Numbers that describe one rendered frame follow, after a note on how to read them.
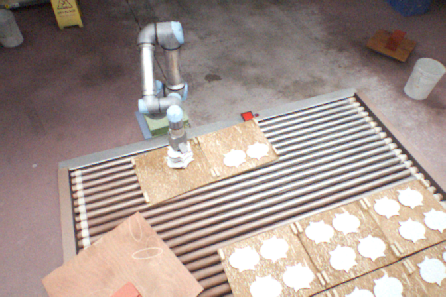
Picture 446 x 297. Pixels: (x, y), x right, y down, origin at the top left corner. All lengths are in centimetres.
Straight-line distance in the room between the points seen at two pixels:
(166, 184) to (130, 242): 42
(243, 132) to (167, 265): 97
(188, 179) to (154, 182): 19
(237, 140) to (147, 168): 57
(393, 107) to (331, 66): 88
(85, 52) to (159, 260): 350
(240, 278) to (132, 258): 51
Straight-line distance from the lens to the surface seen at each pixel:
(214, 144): 212
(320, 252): 184
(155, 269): 164
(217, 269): 175
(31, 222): 324
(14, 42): 517
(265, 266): 175
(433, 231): 213
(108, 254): 172
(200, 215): 187
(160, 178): 199
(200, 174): 199
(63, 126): 381
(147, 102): 180
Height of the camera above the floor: 257
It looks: 50 degrees down
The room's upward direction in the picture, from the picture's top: 2 degrees clockwise
